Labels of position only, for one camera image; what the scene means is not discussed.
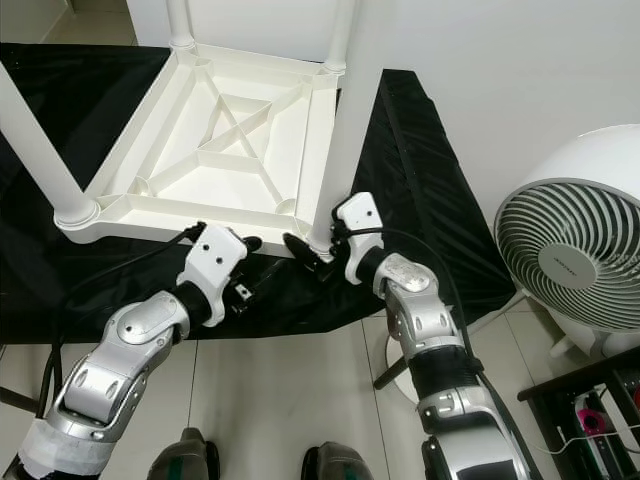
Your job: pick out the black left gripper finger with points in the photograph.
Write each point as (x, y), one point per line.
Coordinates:
(250, 243)

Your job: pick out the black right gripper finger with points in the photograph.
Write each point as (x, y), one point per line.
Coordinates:
(302, 250)

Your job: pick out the white plastic table top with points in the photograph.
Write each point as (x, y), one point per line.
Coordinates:
(240, 150)

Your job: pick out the white plastic table leg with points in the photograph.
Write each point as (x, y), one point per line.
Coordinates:
(179, 25)
(40, 110)
(360, 110)
(337, 35)

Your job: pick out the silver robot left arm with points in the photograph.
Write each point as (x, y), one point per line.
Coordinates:
(130, 360)

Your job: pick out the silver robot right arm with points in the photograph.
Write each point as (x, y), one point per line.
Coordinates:
(420, 310)

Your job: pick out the dark robot left foot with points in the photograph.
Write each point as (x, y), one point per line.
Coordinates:
(188, 458)

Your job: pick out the dark robot foot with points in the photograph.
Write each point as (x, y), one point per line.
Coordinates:
(188, 458)
(335, 465)

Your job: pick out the black tablecloth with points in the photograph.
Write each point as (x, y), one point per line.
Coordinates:
(60, 280)

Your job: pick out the dark robot right foot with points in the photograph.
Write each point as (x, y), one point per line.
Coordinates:
(335, 465)

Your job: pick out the white round floor fan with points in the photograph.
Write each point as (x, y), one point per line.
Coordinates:
(575, 240)

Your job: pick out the black floor stand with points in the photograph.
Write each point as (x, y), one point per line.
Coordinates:
(570, 400)

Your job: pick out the pink round reel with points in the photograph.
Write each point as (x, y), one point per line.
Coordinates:
(588, 422)

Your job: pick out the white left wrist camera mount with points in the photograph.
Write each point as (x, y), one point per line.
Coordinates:
(218, 250)

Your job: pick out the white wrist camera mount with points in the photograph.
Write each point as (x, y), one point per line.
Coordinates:
(360, 208)
(218, 250)

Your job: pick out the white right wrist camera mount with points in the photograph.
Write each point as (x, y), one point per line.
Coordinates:
(360, 208)

